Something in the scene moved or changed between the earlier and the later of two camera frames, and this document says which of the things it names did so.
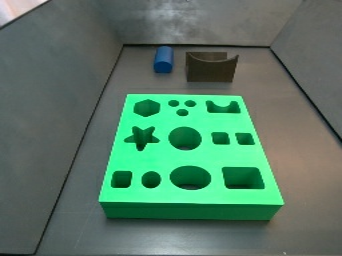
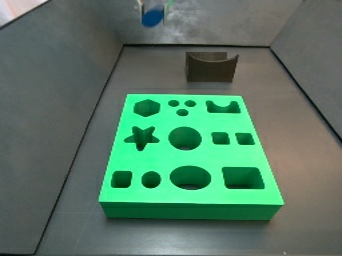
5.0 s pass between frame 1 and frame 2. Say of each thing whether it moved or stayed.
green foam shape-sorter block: stayed
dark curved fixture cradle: stayed
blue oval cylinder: moved
